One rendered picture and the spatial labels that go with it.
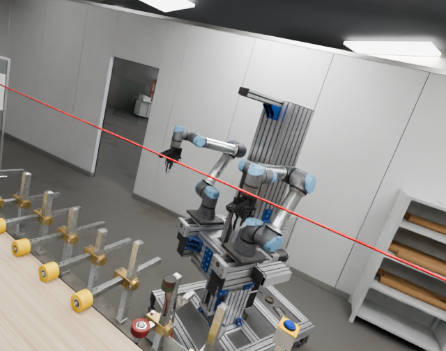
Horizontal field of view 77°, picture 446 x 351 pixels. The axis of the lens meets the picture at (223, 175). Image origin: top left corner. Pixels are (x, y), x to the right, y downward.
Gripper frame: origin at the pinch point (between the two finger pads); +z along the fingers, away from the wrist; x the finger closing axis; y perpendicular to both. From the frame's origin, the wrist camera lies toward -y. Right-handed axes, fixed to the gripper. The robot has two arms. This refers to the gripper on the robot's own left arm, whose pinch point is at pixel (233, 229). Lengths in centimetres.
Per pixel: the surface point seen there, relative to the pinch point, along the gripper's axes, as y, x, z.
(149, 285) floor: 29, 116, 132
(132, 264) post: -43, 16, 26
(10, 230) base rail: -87, 116, 62
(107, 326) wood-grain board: -57, -2, 42
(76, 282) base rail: -57, 53, 62
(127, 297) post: -42, 15, 44
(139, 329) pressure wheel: -45, -8, 41
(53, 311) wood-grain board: -75, 13, 42
